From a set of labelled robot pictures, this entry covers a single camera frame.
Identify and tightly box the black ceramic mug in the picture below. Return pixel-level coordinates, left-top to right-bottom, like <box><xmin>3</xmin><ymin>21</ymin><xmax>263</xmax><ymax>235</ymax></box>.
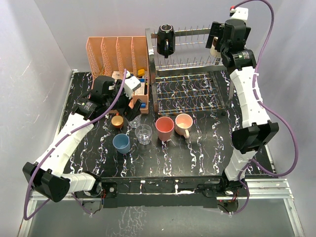
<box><xmin>157</xmin><ymin>24</ymin><xmax>175</xmax><ymax>58</ymax></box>

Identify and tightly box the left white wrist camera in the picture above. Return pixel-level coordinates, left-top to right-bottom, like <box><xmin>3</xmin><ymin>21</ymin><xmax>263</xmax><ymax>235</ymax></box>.
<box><xmin>123</xmin><ymin>76</ymin><xmax>141</xmax><ymax>99</ymax></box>

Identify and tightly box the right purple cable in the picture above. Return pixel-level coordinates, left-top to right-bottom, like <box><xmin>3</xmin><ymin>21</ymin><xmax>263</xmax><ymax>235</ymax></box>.
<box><xmin>232</xmin><ymin>0</ymin><xmax>300</xmax><ymax>215</ymax></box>

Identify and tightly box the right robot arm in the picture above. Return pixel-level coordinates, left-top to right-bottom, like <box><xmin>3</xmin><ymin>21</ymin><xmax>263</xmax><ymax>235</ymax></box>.
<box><xmin>206</xmin><ymin>19</ymin><xmax>279</xmax><ymax>196</ymax></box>

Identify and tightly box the peach plastic desk organizer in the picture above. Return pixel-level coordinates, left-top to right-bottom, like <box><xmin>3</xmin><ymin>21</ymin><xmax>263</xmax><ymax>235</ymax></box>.
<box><xmin>86</xmin><ymin>36</ymin><xmax>150</xmax><ymax>114</ymax></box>

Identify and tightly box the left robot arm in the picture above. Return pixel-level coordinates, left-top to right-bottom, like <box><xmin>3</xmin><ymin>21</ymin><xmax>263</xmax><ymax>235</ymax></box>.
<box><xmin>22</xmin><ymin>76</ymin><xmax>141</xmax><ymax>202</ymax></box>

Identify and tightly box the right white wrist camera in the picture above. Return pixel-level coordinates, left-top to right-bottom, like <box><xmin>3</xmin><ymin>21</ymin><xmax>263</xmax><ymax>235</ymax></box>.
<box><xmin>230</xmin><ymin>7</ymin><xmax>249</xmax><ymax>23</ymax></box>

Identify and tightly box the brown and cream cup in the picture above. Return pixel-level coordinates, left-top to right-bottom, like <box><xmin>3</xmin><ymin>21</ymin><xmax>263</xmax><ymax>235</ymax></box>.
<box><xmin>210</xmin><ymin>37</ymin><xmax>221</xmax><ymax>58</ymax></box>

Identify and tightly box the yellow eraser block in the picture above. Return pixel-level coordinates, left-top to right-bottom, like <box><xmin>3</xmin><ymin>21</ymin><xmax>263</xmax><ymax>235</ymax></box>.
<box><xmin>137</xmin><ymin>69</ymin><xmax>145</xmax><ymax>78</ymax></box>

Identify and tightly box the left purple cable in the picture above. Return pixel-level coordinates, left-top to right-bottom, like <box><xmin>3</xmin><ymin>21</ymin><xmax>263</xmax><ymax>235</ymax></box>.
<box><xmin>23</xmin><ymin>69</ymin><xmax>130</xmax><ymax>221</ymax></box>

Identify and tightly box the steel two-tier dish rack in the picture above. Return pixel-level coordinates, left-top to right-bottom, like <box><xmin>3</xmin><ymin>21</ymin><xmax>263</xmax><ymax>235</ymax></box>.
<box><xmin>145</xmin><ymin>27</ymin><xmax>233</xmax><ymax>116</ymax></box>

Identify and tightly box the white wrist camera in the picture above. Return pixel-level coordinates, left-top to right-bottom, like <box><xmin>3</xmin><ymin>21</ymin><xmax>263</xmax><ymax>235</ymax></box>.
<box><xmin>123</xmin><ymin>76</ymin><xmax>141</xmax><ymax>99</ymax></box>
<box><xmin>230</xmin><ymin>7</ymin><xmax>249</xmax><ymax>23</ymax></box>

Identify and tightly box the pink plastic tumbler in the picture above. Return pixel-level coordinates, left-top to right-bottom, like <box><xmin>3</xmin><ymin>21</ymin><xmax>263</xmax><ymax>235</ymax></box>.
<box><xmin>155</xmin><ymin>117</ymin><xmax>174</xmax><ymax>142</ymax></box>

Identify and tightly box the white barcode card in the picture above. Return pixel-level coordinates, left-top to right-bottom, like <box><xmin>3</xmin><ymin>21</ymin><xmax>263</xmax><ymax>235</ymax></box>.
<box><xmin>112</xmin><ymin>71</ymin><xmax>122</xmax><ymax>80</ymax></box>

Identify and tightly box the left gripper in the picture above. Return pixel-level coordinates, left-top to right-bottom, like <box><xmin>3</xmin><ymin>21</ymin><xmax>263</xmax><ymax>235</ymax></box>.
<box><xmin>104</xmin><ymin>80</ymin><xmax>141</xmax><ymax>120</ymax></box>

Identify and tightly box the pink textured mug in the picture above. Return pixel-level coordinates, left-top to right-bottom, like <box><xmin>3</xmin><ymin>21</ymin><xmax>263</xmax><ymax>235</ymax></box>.
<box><xmin>175</xmin><ymin>113</ymin><xmax>193</xmax><ymax>139</ymax></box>

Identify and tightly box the purple cable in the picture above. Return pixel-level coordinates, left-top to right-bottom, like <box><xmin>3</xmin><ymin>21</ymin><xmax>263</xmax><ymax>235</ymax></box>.
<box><xmin>23</xmin><ymin>69</ymin><xmax>130</xmax><ymax>221</ymax></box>
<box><xmin>232</xmin><ymin>0</ymin><xmax>300</xmax><ymax>215</ymax></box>

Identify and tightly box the blue plastic tumbler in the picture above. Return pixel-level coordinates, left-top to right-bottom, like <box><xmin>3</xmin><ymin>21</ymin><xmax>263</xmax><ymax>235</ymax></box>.
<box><xmin>113</xmin><ymin>134</ymin><xmax>130</xmax><ymax>154</ymax></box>

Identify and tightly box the small orange ceramic mug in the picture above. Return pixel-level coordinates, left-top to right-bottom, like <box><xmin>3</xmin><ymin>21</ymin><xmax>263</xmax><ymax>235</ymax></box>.
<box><xmin>111</xmin><ymin>115</ymin><xmax>124</xmax><ymax>129</ymax></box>

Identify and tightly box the clear faceted glass cup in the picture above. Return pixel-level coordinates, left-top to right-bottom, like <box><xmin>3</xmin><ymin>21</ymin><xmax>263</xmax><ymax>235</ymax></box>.
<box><xmin>128</xmin><ymin>115</ymin><xmax>141</xmax><ymax>128</ymax></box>

